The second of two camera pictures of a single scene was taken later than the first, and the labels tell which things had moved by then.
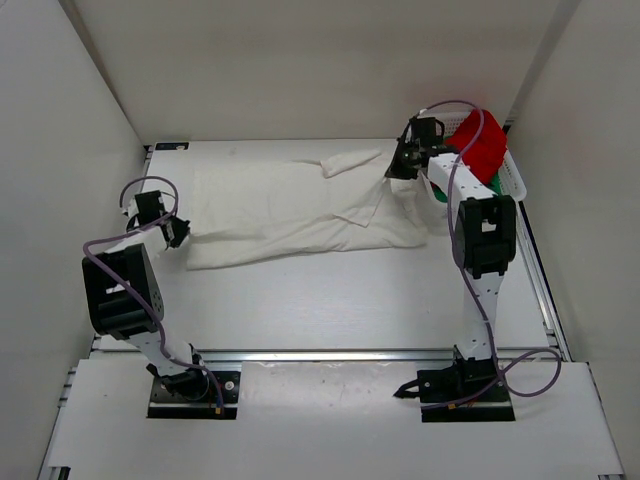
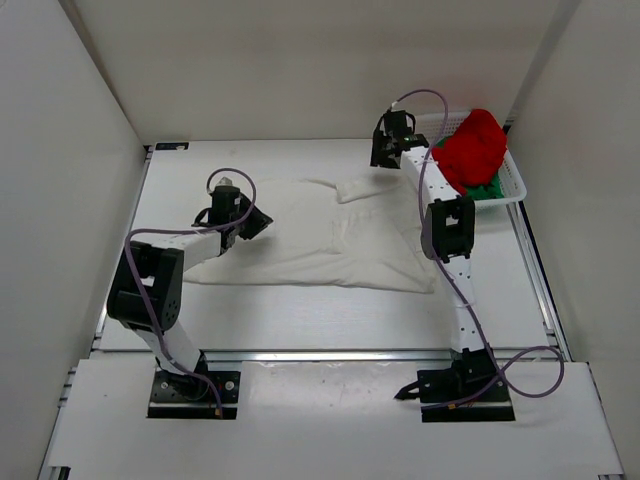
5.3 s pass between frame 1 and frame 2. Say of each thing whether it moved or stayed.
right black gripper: moved
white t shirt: moved
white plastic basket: stayed
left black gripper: moved
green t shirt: stayed
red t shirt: stayed
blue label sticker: stayed
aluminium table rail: stayed
